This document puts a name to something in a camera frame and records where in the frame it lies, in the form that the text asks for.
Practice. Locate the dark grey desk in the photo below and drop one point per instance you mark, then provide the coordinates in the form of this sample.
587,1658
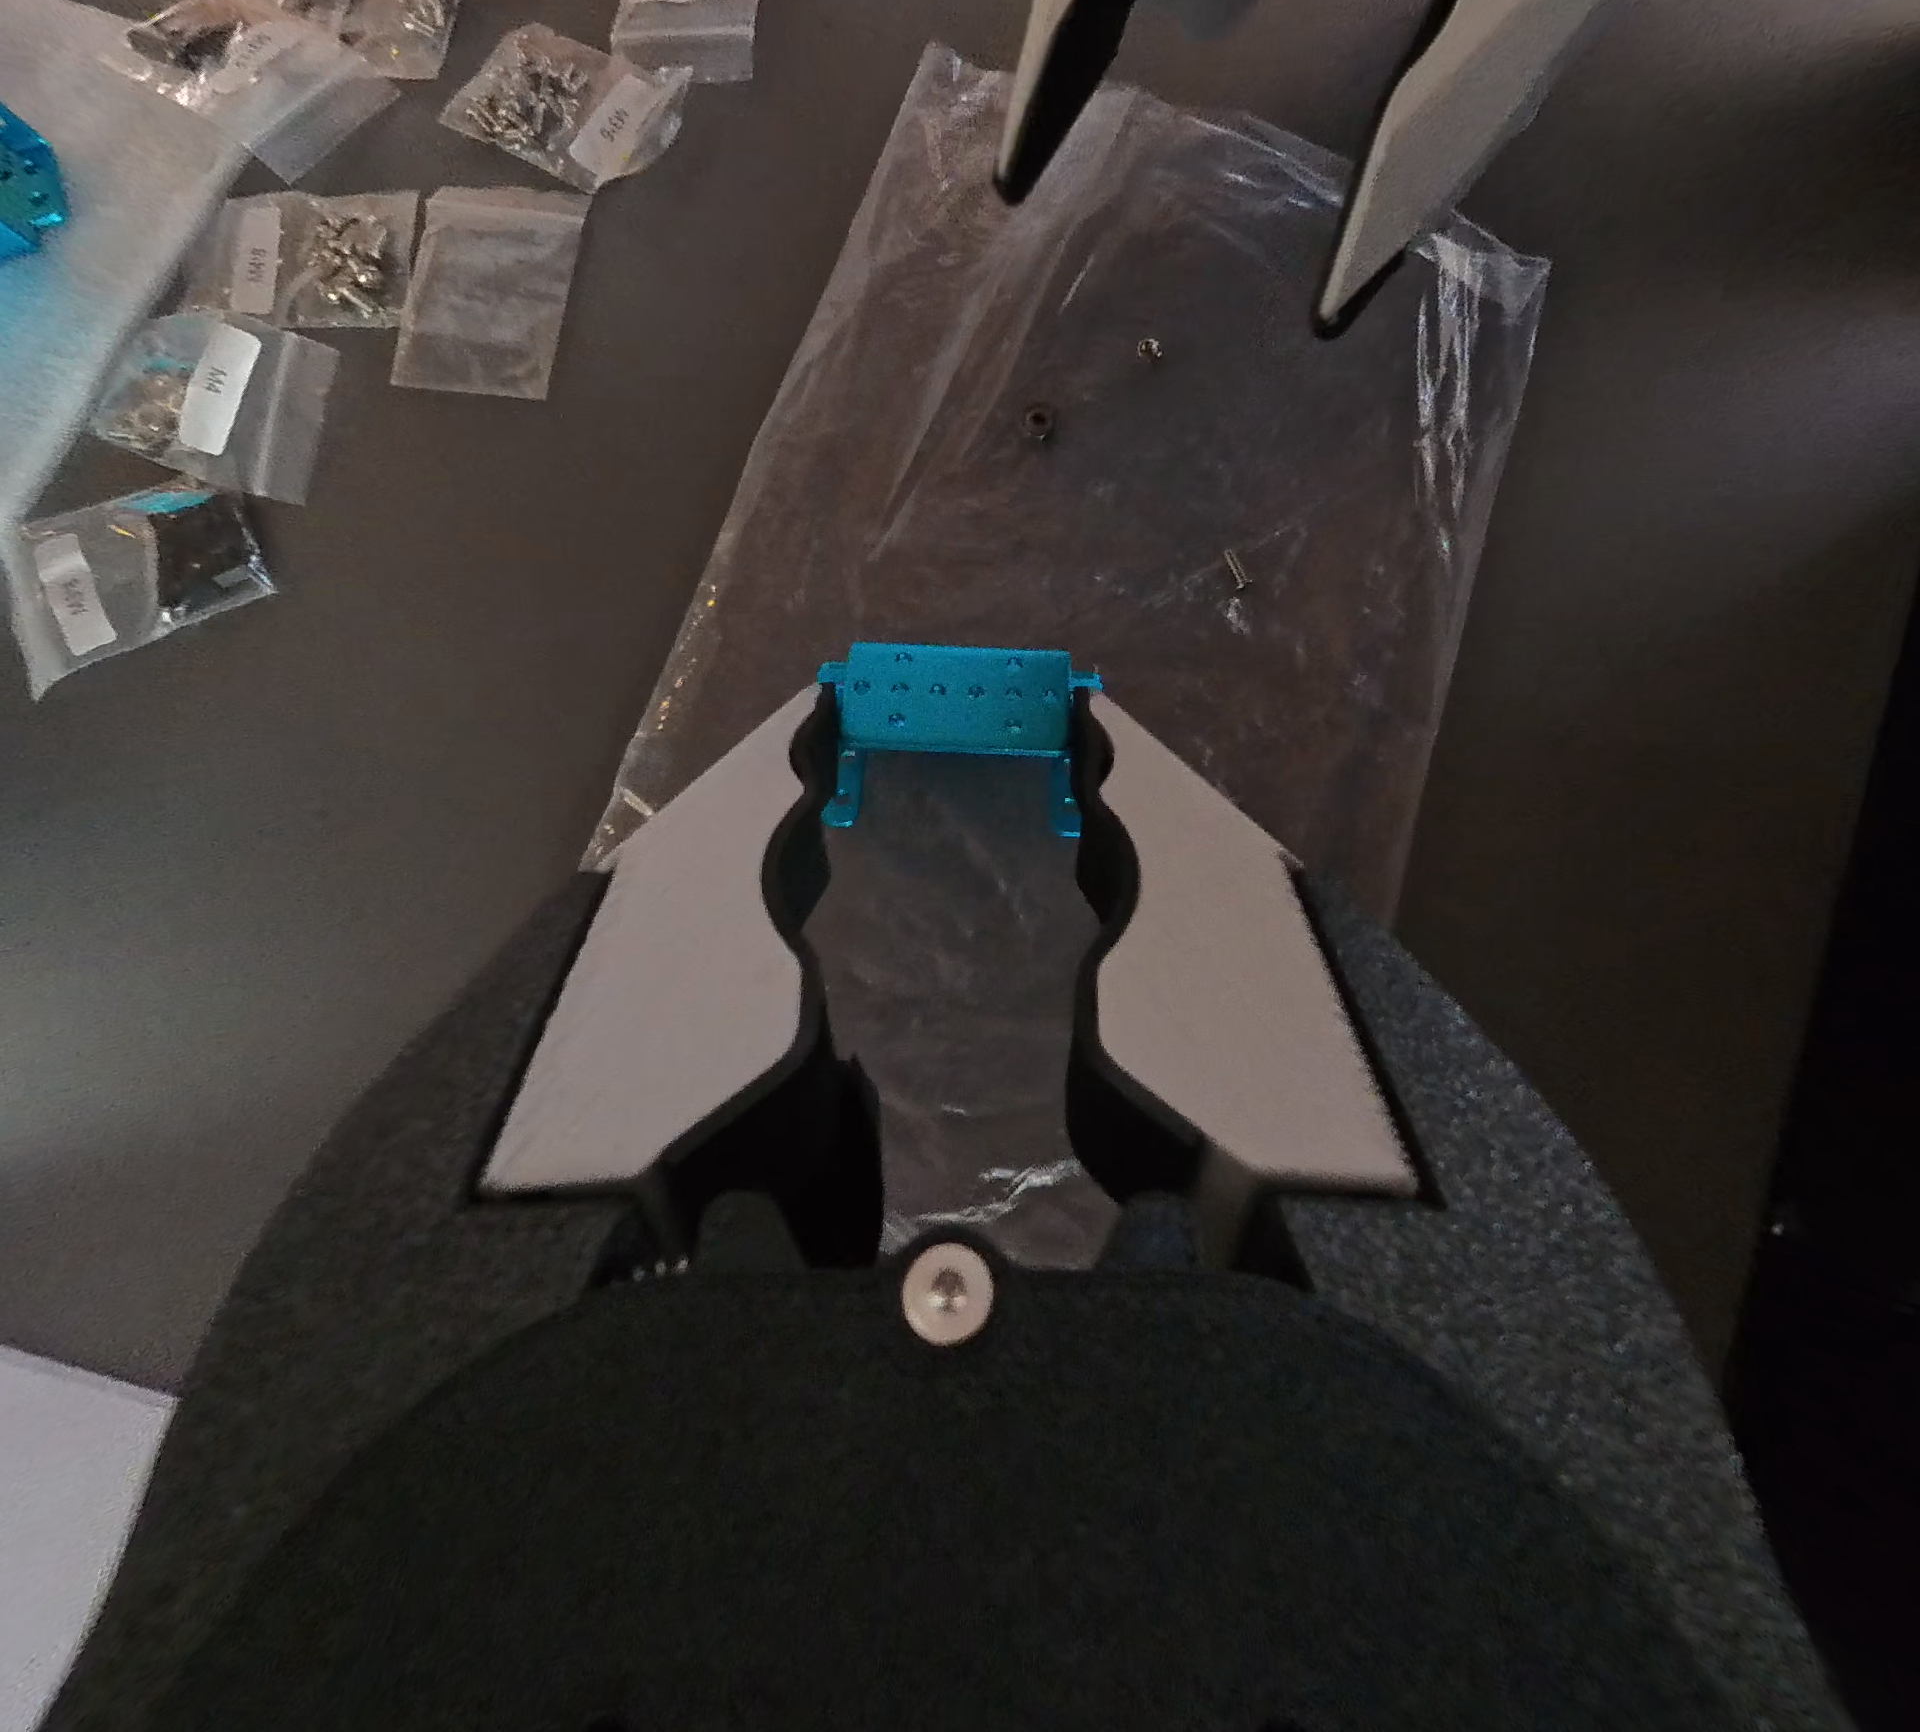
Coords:
375,936

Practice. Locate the large clear plastic bag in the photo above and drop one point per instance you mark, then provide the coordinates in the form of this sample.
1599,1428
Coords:
1351,743

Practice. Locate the white foam sheet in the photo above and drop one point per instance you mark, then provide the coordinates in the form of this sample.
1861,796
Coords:
60,322

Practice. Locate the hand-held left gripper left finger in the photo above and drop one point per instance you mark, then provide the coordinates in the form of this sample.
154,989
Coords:
661,1012

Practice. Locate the blue metal bracket large holes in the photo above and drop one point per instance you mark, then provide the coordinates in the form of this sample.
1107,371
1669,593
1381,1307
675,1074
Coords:
944,704

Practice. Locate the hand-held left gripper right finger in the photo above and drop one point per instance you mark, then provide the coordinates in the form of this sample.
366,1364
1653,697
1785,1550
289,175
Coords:
1244,1012

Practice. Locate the pile of small screw bags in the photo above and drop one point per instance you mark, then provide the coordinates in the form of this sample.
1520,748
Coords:
489,292

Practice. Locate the blue metal bracket small holes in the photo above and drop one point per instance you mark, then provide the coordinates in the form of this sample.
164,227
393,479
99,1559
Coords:
30,187

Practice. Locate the open instruction manual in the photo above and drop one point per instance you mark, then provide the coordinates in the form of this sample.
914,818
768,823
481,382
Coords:
60,1537

